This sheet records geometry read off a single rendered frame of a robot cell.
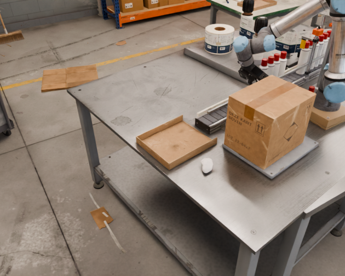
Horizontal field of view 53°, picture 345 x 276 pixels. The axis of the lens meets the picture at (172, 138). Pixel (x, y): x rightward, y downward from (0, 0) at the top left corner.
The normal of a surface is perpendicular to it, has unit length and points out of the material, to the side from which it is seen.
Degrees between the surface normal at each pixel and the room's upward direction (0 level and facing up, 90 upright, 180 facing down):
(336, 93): 94
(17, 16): 90
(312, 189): 0
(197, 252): 1
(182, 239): 1
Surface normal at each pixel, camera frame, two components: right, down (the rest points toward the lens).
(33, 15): 0.51, 0.52
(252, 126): -0.77, 0.40
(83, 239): -0.01, -0.79
